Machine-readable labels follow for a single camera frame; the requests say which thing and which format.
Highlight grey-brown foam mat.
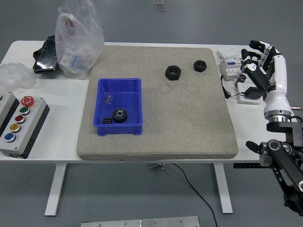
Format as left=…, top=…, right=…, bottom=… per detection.
left=76, top=45, right=239, bottom=161

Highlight black cylindrical capacitor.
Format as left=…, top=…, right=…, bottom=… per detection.
left=234, top=74, right=247, bottom=88

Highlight black floor cable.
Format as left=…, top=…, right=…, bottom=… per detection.
left=171, top=163, right=218, bottom=227

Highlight black desk height controller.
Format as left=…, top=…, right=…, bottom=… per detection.
left=232, top=163, right=261, bottom=169

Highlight clear plastic bag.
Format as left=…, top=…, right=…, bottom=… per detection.
left=54, top=0, right=105, bottom=80

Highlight white table leg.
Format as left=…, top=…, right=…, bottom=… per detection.
left=213, top=163, right=234, bottom=214
left=44, top=163, right=68, bottom=216

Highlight black steel gear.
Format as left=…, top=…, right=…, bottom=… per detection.
left=112, top=107, right=129, bottom=124

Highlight blue plastic box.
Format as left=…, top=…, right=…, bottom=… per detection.
left=91, top=78, right=143, bottom=136

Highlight crumpled clear bubble wrap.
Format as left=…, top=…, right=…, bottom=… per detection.
left=0, top=62, right=37, bottom=92

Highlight black adapter cord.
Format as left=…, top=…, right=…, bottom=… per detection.
left=220, top=75, right=247, bottom=99

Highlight metal under-table bracket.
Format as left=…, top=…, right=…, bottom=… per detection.
left=146, top=163, right=167, bottom=170

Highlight large black hex nut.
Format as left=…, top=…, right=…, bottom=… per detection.
left=165, top=65, right=182, bottom=81

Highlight grey five-button control box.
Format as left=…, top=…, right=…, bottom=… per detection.
left=0, top=96, right=51, bottom=159

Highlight white power socket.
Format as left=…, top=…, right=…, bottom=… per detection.
left=236, top=82, right=262, bottom=105

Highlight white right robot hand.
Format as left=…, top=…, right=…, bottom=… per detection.
left=241, top=40, right=292, bottom=117

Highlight white and blue carton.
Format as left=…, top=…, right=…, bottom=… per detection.
left=60, top=48, right=80, bottom=70

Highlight white paper carton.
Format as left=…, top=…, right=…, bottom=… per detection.
left=217, top=48, right=244, bottom=61

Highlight silver metal plate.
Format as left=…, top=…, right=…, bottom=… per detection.
left=80, top=216, right=200, bottom=227

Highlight white circuit breaker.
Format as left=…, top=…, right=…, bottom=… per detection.
left=219, top=59, right=242, bottom=82

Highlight small black hex nut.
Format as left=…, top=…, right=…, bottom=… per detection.
left=193, top=60, right=208, bottom=72

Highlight black power adapter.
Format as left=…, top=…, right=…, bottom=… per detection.
left=244, top=87, right=264, bottom=100

